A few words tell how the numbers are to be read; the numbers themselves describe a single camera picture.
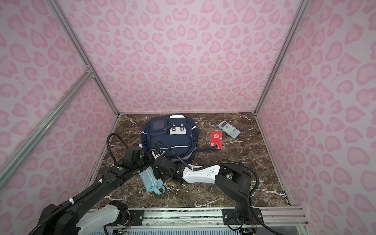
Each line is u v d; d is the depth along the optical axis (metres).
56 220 0.40
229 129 1.07
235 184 0.46
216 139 1.04
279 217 0.75
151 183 0.82
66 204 0.42
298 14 0.72
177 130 1.00
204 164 0.93
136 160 0.65
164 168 0.63
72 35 0.77
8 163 0.51
